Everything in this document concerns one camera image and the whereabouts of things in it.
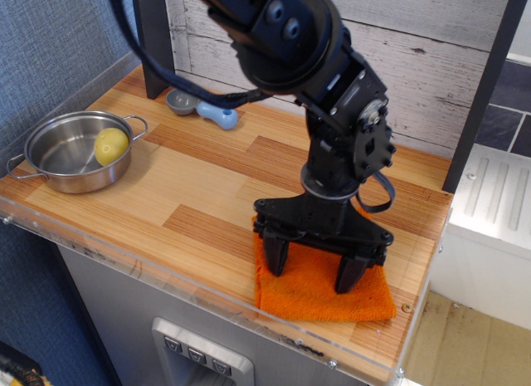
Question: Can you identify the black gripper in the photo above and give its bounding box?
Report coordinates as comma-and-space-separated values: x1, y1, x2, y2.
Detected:
254, 171, 394, 294

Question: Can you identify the dark right frame post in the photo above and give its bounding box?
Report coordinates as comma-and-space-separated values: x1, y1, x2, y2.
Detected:
442, 0, 528, 193

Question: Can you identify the stainless steel pot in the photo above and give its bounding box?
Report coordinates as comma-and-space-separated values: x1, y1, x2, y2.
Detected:
6, 110, 149, 193

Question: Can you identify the black braided cable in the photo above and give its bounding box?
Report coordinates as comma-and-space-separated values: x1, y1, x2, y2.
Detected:
106, 0, 275, 110

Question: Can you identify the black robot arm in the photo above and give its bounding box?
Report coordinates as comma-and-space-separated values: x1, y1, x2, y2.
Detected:
202, 0, 396, 294

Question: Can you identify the grey and blue scoop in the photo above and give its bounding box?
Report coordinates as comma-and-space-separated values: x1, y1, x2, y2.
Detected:
166, 89, 239, 130

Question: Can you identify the dark left frame post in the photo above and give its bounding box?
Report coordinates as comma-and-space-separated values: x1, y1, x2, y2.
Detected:
129, 0, 178, 100

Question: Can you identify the white ribbed side unit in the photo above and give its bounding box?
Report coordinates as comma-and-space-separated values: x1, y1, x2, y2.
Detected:
430, 144, 530, 329

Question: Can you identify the silver dispenser button panel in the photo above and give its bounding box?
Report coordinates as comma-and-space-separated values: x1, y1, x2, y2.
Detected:
152, 317, 256, 385

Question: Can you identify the black and yellow object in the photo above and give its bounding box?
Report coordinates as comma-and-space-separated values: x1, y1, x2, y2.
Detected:
1, 342, 51, 386

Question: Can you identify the dark frame post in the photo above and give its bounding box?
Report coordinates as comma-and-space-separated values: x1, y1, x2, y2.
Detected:
442, 0, 528, 193
129, 0, 178, 100

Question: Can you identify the yellow toy potato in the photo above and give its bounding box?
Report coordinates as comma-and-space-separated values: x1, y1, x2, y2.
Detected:
94, 128, 129, 166

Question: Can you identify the clear acrylic table guard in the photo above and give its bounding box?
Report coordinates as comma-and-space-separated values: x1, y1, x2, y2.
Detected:
0, 194, 453, 383

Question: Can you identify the orange knitted cloth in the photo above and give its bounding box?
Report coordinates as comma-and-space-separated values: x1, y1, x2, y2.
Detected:
251, 203, 398, 324

